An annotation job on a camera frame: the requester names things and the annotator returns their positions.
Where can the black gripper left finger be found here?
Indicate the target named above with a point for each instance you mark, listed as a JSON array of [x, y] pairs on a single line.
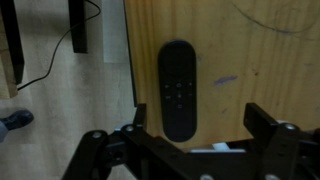
[[140, 116]]

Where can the black oval remote control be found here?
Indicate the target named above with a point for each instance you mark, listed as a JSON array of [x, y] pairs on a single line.
[[177, 90]]

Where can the dark shoe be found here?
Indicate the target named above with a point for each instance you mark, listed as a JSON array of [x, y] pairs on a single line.
[[16, 119]]

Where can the black furniture leg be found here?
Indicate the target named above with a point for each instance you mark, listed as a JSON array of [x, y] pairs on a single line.
[[12, 40], [78, 26]]

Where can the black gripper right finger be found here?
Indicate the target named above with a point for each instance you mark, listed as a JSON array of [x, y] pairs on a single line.
[[260, 120]]

